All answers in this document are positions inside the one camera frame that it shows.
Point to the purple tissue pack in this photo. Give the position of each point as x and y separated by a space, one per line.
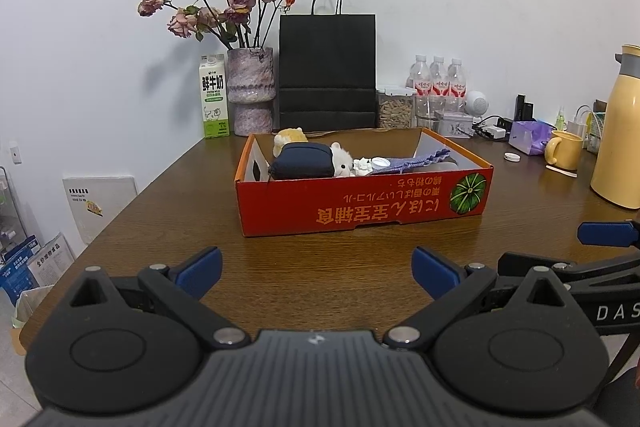
530 139

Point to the small white round lid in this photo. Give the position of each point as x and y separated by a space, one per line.
511 157

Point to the purple ceramic vase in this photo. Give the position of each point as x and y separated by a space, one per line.
250 82

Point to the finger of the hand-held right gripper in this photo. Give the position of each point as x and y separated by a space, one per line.
607 234
590 269

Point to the blue printed boxes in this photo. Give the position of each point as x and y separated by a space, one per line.
17 267

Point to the black upright device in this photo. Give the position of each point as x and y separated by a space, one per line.
524 109

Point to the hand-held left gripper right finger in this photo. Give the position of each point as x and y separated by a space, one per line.
435 274

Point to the navy blue pouch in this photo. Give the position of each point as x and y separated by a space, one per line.
300 162

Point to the yellow white plush alpaca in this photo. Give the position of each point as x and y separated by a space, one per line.
342 162

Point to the white green milk carton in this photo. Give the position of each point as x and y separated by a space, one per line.
214 102

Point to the white round speaker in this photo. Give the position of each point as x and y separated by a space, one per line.
476 103

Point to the orange cardboard box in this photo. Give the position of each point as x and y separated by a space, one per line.
360 207

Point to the black paper bag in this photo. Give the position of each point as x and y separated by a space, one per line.
327 72

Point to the small green bottle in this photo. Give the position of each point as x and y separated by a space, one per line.
561 119

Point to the clear pellet container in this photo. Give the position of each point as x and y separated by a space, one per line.
395 109

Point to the clear glass cup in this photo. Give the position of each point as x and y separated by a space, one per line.
429 117

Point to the white wall socket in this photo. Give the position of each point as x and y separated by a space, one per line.
15 153

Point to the white trash bag bin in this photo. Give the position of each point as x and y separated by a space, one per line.
30 312

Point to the yellow mug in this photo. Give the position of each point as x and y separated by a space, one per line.
567 152

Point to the crumpled white paper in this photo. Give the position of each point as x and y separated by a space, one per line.
361 167

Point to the red label water bottle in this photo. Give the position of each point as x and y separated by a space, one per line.
456 84
421 82
439 82

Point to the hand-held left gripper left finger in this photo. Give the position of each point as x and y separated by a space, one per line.
200 269

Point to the wooden desk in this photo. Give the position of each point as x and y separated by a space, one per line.
310 277

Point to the white tin box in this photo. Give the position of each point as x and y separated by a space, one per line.
455 126

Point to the purple knitted cloth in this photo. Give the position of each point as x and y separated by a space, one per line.
415 162

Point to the white board panel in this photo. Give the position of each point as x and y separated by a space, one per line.
100 207

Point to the yellow thermos jug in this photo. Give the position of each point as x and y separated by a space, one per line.
617 142

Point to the white power adapter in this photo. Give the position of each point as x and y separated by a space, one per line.
494 132

